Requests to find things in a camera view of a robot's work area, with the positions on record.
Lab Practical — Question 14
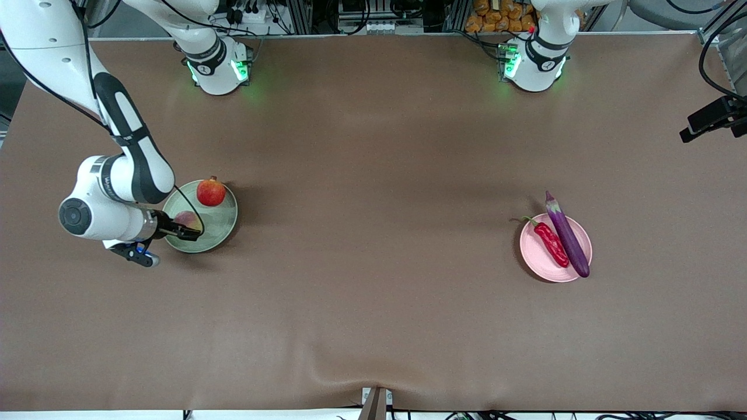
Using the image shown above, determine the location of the yellow-pink peach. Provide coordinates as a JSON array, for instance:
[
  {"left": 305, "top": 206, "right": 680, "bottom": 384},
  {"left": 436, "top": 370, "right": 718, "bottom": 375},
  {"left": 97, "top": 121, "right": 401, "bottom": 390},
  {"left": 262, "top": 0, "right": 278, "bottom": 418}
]
[{"left": 174, "top": 211, "right": 203, "bottom": 234}]

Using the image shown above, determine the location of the aluminium frame post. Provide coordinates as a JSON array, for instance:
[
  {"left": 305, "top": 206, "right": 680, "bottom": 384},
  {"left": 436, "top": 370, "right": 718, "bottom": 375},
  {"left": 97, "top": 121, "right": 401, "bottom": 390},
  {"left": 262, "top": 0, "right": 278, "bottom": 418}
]
[
  {"left": 446, "top": 0, "right": 469, "bottom": 33},
  {"left": 286, "top": 0, "right": 311, "bottom": 34}
]

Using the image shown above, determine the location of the red chili pepper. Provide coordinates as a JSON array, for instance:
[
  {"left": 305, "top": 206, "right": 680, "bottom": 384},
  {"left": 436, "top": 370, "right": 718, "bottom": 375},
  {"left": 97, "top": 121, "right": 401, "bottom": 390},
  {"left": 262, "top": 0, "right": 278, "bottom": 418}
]
[{"left": 511, "top": 215, "right": 570, "bottom": 269}]

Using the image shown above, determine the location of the orange toy fruit pile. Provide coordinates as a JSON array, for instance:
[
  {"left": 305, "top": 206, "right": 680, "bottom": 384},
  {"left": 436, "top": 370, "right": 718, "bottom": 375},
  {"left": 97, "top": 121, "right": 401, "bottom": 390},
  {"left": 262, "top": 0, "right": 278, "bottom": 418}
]
[{"left": 464, "top": 0, "right": 539, "bottom": 34}]

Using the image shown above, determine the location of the aluminium frame strut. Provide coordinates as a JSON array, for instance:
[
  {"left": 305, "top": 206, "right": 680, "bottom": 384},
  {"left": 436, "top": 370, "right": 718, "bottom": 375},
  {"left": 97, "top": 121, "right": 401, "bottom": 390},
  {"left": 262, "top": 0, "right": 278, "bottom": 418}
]
[{"left": 697, "top": 17, "right": 747, "bottom": 47}]

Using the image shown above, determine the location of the red pomegranate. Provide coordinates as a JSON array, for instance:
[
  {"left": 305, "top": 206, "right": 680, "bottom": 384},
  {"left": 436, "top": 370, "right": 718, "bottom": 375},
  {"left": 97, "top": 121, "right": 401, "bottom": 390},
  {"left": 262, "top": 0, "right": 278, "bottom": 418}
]
[{"left": 196, "top": 176, "right": 227, "bottom": 208}]

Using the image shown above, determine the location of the purple eggplant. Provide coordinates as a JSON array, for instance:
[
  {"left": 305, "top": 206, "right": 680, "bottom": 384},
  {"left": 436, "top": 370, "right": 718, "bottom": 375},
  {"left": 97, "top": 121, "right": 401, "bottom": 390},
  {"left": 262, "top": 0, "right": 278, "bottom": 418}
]
[{"left": 544, "top": 190, "right": 591, "bottom": 279}]

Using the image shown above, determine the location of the pale green round plate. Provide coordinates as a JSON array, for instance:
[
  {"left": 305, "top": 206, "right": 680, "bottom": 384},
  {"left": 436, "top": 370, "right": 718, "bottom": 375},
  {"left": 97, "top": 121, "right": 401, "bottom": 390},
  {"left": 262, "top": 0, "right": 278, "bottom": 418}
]
[{"left": 161, "top": 180, "right": 239, "bottom": 254}]

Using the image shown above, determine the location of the pink round plate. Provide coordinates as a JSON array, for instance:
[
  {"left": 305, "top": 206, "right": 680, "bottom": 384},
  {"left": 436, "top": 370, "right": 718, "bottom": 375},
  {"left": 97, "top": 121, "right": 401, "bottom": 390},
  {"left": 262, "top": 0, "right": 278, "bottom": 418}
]
[{"left": 519, "top": 213, "right": 593, "bottom": 284}]

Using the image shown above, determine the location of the metal table edge bracket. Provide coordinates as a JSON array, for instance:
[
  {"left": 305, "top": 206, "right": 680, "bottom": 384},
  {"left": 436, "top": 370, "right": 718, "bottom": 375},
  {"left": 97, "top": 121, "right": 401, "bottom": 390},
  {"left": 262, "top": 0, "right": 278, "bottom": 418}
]
[{"left": 361, "top": 386, "right": 394, "bottom": 420}]

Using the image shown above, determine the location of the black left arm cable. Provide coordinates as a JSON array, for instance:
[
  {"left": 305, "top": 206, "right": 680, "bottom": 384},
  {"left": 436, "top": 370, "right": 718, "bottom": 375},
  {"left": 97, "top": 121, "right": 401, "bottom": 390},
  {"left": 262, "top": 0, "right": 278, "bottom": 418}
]
[{"left": 664, "top": 0, "right": 747, "bottom": 100}]

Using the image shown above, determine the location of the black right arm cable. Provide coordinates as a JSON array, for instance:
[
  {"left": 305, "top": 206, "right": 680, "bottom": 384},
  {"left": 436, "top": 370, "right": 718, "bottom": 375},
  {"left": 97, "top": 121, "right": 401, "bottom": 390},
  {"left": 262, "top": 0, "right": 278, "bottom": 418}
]
[{"left": 0, "top": 0, "right": 206, "bottom": 237}]

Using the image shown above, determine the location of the white power strip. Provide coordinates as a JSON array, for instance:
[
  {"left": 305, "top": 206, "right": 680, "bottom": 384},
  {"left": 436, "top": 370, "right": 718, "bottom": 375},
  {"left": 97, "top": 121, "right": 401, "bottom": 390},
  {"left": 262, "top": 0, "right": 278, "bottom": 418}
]
[{"left": 225, "top": 0, "right": 275, "bottom": 27}]

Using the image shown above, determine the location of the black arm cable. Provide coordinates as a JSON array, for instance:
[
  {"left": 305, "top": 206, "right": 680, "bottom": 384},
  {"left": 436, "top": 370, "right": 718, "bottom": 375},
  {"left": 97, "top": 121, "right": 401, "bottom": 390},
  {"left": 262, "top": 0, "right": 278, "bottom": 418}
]
[
  {"left": 664, "top": 0, "right": 747, "bottom": 100},
  {"left": 0, "top": 0, "right": 206, "bottom": 237}
]

